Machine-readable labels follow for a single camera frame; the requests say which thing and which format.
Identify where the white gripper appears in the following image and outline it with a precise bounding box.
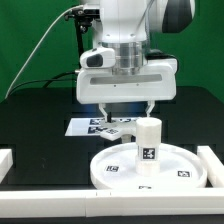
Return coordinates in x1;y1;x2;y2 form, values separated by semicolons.
76;58;178;124

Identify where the white cross table base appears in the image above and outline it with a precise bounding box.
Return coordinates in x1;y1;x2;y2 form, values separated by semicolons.
100;118;137;143

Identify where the white round table top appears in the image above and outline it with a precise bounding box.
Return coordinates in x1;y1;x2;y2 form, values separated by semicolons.
90;142;207;191

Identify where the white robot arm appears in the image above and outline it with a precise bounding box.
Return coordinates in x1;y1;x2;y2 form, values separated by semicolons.
76;0;195;121

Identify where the paper sheet with markers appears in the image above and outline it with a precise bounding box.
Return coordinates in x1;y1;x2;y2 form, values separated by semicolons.
64;117;141;137

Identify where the white fence bar right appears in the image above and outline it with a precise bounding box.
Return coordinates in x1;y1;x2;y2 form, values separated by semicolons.
197;146;224;188

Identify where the white fence bar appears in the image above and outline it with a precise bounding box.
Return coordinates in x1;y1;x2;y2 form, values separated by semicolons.
197;146;224;188
0;188;224;218
0;149;13;183

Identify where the white fence bar front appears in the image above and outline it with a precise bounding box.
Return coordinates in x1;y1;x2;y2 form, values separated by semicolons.
0;188;224;218

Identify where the white fence bar left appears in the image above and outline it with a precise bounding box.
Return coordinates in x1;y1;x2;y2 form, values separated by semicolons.
0;149;13;183

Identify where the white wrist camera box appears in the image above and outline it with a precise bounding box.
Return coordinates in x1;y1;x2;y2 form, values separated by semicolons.
80;47;116;69

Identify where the black cable at base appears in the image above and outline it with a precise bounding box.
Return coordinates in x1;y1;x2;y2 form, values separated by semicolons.
9;70;84;89

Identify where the black camera on stand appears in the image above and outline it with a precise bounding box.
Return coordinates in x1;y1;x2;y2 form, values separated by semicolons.
64;4;100;56

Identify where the grey camera cable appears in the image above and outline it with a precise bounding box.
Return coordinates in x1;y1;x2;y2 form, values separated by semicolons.
4;4;84;100

